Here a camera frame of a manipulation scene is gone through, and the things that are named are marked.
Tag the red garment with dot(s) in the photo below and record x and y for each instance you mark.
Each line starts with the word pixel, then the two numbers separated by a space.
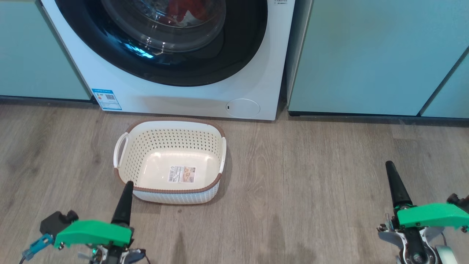
pixel 179 7

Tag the white front-load washing machine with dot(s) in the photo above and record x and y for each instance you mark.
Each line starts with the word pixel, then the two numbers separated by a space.
pixel 176 99

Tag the blue energy label sticker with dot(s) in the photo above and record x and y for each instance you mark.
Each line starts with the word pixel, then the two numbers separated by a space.
pixel 107 99

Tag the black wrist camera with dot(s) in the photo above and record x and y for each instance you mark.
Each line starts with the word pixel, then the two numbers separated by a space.
pixel 460 200
pixel 55 222

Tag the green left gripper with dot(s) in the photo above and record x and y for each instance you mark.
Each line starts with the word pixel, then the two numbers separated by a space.
pixel 95 233

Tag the pale green cabinet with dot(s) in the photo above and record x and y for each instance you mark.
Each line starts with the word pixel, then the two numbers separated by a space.
pixel 452 95
pixel 366 55
pixel 36 47

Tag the grey washing machine door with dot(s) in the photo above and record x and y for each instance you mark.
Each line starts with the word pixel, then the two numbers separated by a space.
pixel 242 44

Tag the round white filter cover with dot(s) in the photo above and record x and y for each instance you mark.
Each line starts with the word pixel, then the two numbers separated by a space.
pixel 243 108

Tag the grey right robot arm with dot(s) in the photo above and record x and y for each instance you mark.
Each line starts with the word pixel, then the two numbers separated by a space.
pixel 447 256

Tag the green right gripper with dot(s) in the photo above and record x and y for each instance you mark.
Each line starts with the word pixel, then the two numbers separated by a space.
pixel 432 216

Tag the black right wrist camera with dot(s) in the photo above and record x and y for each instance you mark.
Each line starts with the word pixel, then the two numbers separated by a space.
pixel 460 200

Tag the white perforated basket brown rim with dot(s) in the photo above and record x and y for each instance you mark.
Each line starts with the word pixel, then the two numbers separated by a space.
pixel 172 146

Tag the paper product label in basket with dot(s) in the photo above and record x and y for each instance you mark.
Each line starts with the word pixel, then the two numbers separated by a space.
pixel 182 174

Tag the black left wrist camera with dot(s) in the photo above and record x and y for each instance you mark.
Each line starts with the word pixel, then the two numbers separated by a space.
pixel 55 222

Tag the white garment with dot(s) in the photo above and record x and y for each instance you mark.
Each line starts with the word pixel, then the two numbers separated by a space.
pixel 190 17

